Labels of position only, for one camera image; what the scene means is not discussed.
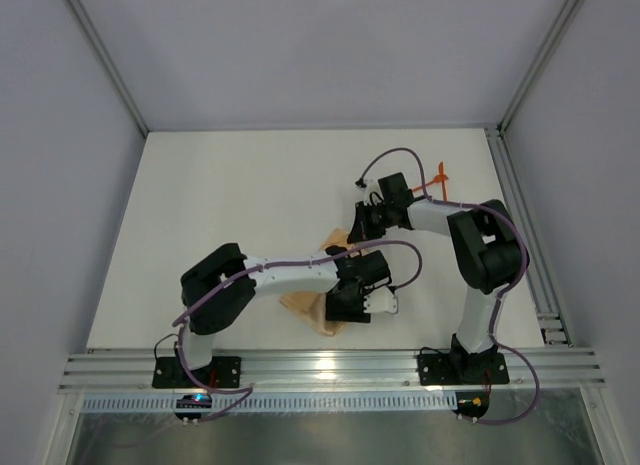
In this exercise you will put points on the aluminium front rail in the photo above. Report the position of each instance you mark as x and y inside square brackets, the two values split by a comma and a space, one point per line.
[332, 370]

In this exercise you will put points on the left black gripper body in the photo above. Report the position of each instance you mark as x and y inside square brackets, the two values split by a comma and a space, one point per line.
[345, 305]

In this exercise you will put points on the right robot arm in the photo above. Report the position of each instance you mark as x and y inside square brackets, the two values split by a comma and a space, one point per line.
[490, 257]

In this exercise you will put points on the orange plastic fork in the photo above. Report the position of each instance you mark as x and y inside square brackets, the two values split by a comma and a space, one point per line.
[430, 184]

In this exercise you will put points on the right side aluminium rail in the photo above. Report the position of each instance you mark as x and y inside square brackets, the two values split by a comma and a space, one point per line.
[555, 332]

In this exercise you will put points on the frame post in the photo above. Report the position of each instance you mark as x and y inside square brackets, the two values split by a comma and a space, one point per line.
[552, 39]
[93, 38]

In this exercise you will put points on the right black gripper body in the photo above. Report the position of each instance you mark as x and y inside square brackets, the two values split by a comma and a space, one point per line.
[360, 221]

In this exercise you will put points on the perforated cable tray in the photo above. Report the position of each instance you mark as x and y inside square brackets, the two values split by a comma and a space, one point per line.
[272, 402]

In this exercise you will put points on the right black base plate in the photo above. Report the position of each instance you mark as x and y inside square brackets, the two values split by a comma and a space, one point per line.
[457, 367]

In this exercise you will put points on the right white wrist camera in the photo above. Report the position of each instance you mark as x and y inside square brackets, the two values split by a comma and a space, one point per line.
[367, 186]

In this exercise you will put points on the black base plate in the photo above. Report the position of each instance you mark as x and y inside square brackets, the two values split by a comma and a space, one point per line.
[457, 367]
[223, 372]

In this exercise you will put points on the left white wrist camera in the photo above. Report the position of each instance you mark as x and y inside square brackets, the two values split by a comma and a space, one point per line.
[381, 301]

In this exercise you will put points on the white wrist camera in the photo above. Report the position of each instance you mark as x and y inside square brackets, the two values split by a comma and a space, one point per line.
[381, 301]
[367, 186]

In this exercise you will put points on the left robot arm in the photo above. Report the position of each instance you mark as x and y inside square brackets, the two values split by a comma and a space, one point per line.
[332, 286]

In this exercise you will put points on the right frame post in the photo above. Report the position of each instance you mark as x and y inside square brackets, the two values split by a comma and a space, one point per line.
[552, 39]

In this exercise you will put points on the left frame post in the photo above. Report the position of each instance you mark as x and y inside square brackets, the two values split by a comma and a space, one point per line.
[93, 38]

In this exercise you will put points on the aluminium rail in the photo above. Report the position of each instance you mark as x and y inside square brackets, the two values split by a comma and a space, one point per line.
[332, 370]
[555, 332]

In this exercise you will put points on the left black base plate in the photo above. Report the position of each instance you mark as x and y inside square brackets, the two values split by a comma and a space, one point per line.
[223, 372]

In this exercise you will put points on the orange plastic knife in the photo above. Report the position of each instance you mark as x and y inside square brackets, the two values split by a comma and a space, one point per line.
[441, 170]

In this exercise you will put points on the peach cloth napkin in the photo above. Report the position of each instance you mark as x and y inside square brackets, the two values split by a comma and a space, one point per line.
[310, 307]

